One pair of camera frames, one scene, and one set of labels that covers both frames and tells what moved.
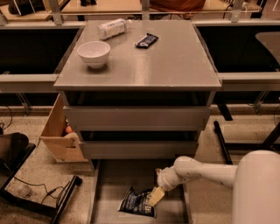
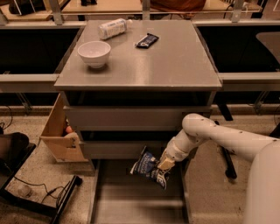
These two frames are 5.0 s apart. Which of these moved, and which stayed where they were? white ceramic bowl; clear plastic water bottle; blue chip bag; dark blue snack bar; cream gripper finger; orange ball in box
Moved: cream gripper finger; blue chip bag
Stayed: orange ball in box; dark blue snack bar; clear plastic water bottle; white ceramic bowl
